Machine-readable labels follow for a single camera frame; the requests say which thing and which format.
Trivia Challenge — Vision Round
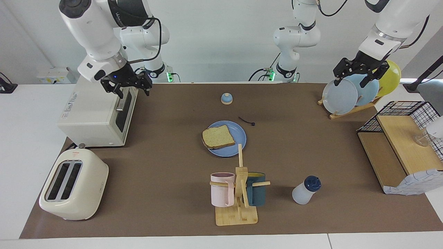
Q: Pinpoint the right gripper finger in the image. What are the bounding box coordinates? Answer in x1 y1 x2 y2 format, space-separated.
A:
137 74 153 96
101 80 124 99

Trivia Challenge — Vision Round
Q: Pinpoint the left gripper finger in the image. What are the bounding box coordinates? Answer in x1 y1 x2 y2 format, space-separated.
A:
333 58 355 82
360 62 390 87

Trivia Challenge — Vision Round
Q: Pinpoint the slice of toast bread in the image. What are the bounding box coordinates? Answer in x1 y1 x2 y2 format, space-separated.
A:
202 124 236 150

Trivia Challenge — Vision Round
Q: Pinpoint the translucent squeeze bottle blue cap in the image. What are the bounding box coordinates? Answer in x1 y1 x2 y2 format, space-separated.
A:
292 175 322 205

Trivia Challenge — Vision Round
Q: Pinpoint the yellow plate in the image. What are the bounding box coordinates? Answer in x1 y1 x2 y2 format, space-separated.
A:
374 59 402 97

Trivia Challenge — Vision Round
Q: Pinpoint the pale blue plate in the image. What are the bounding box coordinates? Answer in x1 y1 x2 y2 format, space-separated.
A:
345 69 380 106

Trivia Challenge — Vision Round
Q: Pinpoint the grey plate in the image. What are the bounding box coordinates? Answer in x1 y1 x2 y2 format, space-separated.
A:
322 78 358 115

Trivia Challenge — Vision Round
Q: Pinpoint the wooden plate rack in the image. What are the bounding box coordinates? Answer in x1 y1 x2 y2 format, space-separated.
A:
317 96 383 120

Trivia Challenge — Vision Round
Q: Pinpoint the periwinkle blue plate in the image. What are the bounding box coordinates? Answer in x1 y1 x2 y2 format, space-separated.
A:
204 121 247 157

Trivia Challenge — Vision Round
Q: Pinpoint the white toaster oven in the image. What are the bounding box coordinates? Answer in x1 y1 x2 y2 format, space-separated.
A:
57 64 139 147

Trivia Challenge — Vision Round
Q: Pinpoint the brown table mat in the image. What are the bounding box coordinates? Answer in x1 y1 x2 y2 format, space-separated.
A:
19 82 443 239

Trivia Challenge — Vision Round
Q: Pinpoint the white rounded object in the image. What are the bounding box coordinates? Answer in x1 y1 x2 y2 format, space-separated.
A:
426 115 443 139

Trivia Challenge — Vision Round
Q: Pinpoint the clear glass cup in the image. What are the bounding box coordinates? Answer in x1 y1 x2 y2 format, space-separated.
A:
414 131 437 148

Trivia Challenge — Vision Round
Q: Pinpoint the cream toaster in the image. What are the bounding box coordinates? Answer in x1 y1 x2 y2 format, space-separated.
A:
39 144 109 221

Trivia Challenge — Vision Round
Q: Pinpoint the black clamp base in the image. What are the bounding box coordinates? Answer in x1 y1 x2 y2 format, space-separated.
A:
0 72 18 94

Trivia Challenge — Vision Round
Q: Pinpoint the pink mug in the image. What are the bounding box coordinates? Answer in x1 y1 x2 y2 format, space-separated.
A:
211 172 235 208

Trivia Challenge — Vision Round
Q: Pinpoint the teal mug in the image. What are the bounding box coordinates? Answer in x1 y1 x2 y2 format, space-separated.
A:
246 172 266 207

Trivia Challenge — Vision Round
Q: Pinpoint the wooden mug tree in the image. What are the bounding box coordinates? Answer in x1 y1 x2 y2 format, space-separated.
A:
210 144 271 226

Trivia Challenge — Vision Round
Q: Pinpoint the black camera stand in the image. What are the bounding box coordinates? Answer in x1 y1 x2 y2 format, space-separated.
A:
403 55 443 93

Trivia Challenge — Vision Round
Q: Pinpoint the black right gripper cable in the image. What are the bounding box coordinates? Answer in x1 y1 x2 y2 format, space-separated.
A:
127 16 162 64

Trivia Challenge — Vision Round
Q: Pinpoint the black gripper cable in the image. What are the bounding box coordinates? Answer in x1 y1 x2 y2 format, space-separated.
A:
317 0 430 49
127 16 162 64

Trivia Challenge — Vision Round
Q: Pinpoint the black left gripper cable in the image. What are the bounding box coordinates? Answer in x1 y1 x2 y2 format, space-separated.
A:
317 0 430 49

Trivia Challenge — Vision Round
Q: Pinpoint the white wall box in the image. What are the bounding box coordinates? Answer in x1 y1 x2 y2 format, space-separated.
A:
37 67 80 84

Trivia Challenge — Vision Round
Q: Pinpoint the wooden shelf with wire basket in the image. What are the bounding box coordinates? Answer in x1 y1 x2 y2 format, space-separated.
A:
356 101 443 196

